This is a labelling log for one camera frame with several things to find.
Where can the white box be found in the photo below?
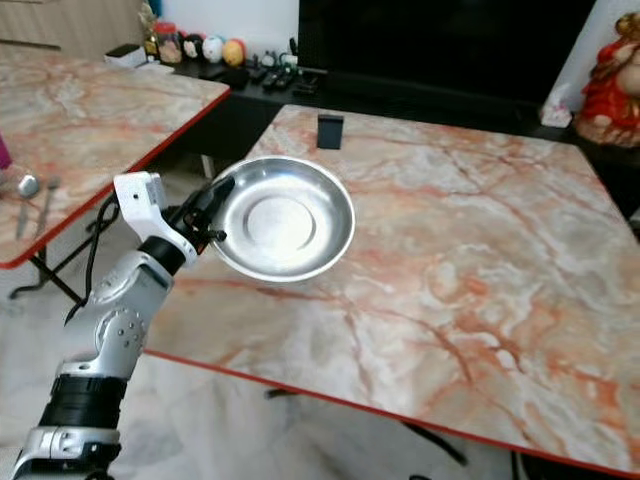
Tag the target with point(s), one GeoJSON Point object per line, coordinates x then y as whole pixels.
{"type": "Point", "coordinates": [125, 55]}

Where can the black remote control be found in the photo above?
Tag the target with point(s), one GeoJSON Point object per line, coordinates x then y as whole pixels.
{"type": "Point", "coordinates": [280, 79]}

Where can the red and gold statue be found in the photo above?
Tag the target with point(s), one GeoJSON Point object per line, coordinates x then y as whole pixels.
{"type": "Point", "coordinates": [610, 95]}

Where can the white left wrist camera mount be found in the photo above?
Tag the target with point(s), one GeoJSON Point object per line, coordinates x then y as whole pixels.
{"type": "Point", "coordinates": [140, 202]}

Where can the orange round figurine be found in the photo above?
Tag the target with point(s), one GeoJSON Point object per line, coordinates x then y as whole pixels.
{"type": "Point", "coordinates": [234, 52]}

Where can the black round figurine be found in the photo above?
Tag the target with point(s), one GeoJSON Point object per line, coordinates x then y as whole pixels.
{"type": "Point", "coordinates": [191, 47]}

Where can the black television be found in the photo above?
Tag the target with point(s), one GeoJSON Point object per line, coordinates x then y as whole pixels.
{"type": "Point", "coordinates": [440, 48]}

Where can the jar with red lid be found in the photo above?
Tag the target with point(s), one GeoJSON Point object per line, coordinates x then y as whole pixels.
{"type": "Point", "coordinates": [166, 45]}

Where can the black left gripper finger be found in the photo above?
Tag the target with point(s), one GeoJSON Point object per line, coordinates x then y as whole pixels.
{"type": "Point", "coordinates": [216, 192]}
{"type": "Point", "coordinates": [212, 230]}

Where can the white round figurine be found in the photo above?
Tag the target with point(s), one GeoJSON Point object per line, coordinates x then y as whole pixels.
{"type": "Point", "coordinates": [213, 50]}

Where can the large marble-pattern folding table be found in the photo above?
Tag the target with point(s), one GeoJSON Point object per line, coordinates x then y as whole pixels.
{"type": "Point", "coordinates": [450, 280]}

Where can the round steel plate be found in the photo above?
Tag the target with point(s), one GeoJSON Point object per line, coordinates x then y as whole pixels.
{"type": "Point", "coordinates": [282, 220]}

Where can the wooden cabinet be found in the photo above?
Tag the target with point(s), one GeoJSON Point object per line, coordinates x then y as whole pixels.
{"type": "Point", "coordinates": [65, 22]}

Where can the small white ornament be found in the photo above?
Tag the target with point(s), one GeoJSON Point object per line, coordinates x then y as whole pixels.
{"type": "Point", "coordinates": [555, 114]}

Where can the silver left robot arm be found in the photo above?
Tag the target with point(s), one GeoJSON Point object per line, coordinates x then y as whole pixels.
{"type": "Point", "coordinates": [110, 330]}

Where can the steel fork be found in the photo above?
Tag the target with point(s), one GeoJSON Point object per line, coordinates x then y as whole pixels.
{"type": "Point", "coordinates": [49, 200]}

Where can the steel spoon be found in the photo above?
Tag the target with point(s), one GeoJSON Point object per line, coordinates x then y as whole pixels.
{"type": "Point", "coordinates": [28, 186]}

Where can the small black block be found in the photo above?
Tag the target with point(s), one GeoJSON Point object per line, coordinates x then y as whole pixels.
{"type": "Point", "coordinates": [330, 131]}

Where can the pink cup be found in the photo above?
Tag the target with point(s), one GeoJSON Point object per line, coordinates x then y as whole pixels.
{"type": "Point", "coordinates": [4, 155]}

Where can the marble-pattern table with cutlery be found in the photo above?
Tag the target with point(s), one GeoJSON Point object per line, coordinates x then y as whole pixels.
{"type": "Point", "coordinates": [100, 125]}

